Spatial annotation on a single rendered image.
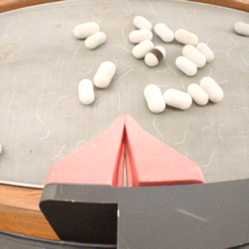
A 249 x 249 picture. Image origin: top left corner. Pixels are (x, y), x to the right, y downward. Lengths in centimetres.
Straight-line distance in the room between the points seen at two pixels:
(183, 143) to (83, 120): 12
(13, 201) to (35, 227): 4
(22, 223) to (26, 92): 17
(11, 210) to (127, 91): 20
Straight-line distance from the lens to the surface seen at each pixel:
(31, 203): 25
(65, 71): 28
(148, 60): 26
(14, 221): 26
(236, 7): 42
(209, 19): 37
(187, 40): 30
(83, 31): 29
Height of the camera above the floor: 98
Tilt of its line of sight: 76 degrees down
